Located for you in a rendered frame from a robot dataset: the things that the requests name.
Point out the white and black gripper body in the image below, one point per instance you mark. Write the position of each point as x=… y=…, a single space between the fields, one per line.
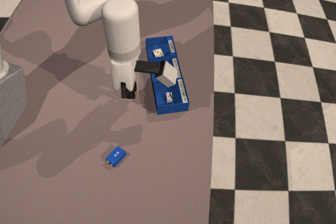
x=123 y=71

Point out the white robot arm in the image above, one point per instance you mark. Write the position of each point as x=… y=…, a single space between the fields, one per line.
x=122 y=33

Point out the blue three-compartment bin rack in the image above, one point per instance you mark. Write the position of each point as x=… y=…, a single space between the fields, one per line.
x=180 y=98

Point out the cream domino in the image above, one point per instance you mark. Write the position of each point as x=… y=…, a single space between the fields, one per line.
x=158 y=53

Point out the blue nine-volt battery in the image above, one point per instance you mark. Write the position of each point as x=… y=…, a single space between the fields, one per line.
x=116 y=156

